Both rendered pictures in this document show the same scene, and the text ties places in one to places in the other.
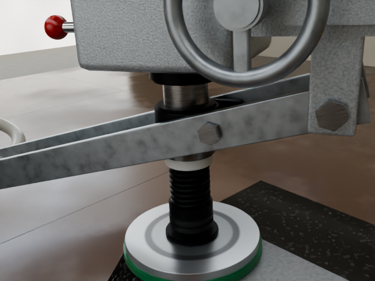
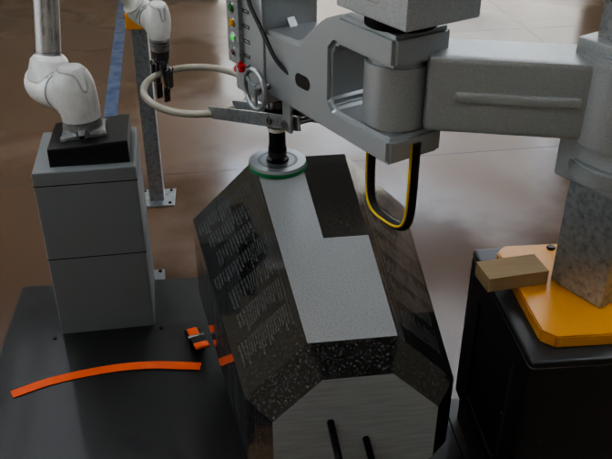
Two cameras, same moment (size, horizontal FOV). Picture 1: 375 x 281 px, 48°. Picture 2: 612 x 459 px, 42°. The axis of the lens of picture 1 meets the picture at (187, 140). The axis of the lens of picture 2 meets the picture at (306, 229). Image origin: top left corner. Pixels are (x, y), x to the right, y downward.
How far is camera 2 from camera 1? 245 cm
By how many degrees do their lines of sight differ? 33
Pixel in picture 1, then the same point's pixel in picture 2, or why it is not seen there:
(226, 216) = (297, 159)
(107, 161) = (249, 120)
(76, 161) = (241, 117)
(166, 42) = not seen: hidden behind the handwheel
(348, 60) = (287, 110)
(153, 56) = not seen: hidden behind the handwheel
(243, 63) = (254, 104)
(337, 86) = (286, 117)
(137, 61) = not seen: hidden behind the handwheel
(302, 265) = (302, 183)
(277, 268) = (294, 181)
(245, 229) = (295, 165)
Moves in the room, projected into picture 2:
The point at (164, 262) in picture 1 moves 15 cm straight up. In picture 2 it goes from (256, 164) to (254, 127)
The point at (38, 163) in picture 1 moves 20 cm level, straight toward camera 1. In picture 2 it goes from (232, 114) to (215, 135)
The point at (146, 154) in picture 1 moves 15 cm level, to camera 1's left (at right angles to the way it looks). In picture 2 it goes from (257, 121) to (225, 112)
